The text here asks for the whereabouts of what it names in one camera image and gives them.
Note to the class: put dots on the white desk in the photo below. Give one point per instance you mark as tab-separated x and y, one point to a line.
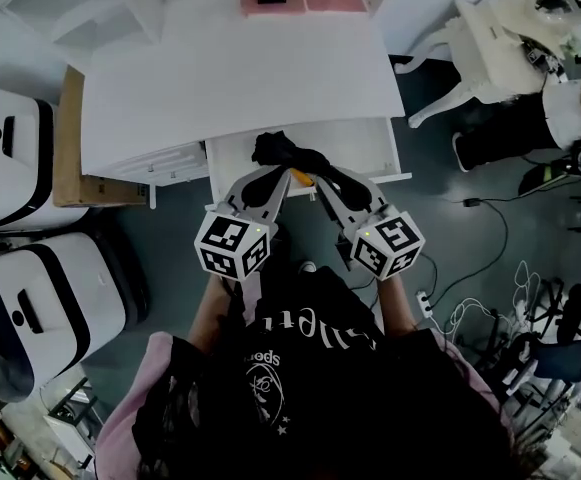
245	68

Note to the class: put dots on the person's black printed shirt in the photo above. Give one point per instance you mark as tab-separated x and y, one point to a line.
320	393

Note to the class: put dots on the white power strip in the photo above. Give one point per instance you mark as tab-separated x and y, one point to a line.
424	304

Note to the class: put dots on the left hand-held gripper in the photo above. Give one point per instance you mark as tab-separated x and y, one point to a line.
230	245

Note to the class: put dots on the black cloth bundle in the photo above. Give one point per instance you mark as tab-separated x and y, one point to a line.
275	150

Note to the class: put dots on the person's left forearm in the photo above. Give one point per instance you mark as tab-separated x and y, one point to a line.
210	313

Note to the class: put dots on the dark swivel chair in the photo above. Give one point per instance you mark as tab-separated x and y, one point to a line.
565	360

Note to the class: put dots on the person's right forearm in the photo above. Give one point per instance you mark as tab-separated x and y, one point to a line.
395	308

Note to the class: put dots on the white black wheeled machine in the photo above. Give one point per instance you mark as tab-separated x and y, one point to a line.
70	308
15	168

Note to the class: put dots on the brown cardboard box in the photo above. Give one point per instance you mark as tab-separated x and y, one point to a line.
70	168

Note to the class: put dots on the person's pink jacket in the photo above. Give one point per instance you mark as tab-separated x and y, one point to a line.
120	418

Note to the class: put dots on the dark device green accent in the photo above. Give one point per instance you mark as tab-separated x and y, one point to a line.
540	180

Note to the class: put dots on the person's white shoe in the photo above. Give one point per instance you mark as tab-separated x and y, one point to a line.
307	267

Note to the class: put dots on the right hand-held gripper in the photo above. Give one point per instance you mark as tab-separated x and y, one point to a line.
387	245

